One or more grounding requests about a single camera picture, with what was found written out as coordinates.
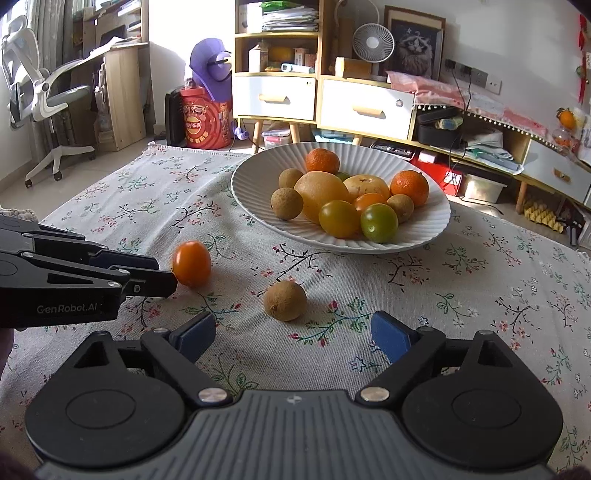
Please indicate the stack of documents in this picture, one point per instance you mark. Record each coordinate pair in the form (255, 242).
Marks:
(291, 18)

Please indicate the orange round object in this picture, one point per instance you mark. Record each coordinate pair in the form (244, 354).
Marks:
(280, 54)

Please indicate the green cherry tomato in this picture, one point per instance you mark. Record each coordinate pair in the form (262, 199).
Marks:
(379, 224)
(342, 176)

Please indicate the yellow-green cherry tomato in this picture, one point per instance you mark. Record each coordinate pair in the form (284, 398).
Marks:
(339, 219)

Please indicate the white wall socket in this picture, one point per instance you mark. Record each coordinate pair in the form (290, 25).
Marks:
(495, 86)

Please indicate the orange cherry tomato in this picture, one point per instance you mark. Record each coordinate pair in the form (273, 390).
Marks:
(369, 199)
(191, 263)

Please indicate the yellow corrugated tray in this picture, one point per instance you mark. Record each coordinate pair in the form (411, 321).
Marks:
(545, 214)

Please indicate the red hanging ornament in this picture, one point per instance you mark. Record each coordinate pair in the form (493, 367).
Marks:
(582, 32)

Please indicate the brown longan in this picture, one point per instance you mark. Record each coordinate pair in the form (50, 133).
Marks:
(290, 177)
(401, 207)
(286, 204)
(285, 301)

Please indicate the orange tangerine ornament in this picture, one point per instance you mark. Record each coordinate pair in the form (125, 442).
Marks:
(567, 119)

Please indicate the grey wall socket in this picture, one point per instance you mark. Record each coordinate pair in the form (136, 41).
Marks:
(479, 77)

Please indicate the orange mandarin with twig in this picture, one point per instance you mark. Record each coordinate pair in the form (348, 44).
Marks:
(411, 187)

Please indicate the red gift box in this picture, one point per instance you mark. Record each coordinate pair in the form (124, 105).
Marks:
(205, 122)

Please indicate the white storage box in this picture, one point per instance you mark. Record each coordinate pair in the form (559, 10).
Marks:
(482, 189)

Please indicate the white milk carton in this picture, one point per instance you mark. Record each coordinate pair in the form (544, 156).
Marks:
(257, 60)

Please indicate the floral tablecloth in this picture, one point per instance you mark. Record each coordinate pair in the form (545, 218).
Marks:
(461, 300)

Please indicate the pile of papers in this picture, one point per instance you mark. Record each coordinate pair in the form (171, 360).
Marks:
(489, 152)

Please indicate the light blue thermometer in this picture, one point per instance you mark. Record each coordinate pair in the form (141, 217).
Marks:
(298, 69)

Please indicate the wooden shelf cabinet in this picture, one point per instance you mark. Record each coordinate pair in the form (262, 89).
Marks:
(257, 136)

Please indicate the large yellow round fruit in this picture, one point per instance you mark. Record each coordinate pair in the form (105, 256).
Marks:
(318, 191)

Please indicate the pink tasselled cloth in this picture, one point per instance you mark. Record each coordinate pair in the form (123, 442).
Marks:
(485, 106)

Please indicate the grey knitted blanket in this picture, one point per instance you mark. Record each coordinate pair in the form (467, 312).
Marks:
(18, 214)

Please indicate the small printed carton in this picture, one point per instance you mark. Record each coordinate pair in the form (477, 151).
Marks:
(304, 57)

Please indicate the wooden desk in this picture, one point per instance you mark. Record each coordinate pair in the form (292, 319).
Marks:
(124, 92)

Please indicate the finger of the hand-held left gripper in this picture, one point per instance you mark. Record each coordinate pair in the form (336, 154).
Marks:
(124, 263)
(152, 285)

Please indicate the framed cat picture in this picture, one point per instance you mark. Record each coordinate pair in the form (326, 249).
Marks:
(415, 46)

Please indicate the purple toy figure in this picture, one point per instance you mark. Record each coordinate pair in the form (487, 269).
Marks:
(210, 69)

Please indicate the clear storage box black lid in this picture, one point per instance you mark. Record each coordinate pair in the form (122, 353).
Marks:
(392, 148)

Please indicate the wall socket with black plugs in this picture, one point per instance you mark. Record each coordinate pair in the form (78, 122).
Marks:
(458, 68)

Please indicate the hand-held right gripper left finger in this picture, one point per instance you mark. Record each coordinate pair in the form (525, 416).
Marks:
(196, 336)

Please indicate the wooden drawer cabinet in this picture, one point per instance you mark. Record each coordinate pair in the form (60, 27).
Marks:
(332, 120)

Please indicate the white ribbed plate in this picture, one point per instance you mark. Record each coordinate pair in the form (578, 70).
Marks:
(258, 184)

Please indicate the white office chair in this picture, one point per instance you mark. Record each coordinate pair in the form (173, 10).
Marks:
(69, 94)

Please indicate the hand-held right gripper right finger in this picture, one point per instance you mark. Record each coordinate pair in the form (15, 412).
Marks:
(390, 334)

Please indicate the red storage box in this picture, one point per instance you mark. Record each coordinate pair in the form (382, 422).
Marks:
(443, 177)

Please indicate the long wooden low cabinet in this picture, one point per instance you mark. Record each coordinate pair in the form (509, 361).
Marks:
(517, 147)

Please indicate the black case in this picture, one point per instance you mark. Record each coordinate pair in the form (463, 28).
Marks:
(434, 136)

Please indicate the purple plastic object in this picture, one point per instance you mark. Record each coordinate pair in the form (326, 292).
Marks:
(240, 134)

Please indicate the clear storage box blue lid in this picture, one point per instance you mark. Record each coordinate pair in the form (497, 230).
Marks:
(330, 135)

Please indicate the grey curtain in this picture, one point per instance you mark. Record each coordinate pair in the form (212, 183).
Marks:
(55, 27)

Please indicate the white desk fan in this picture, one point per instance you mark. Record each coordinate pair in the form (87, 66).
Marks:
(374, 42)

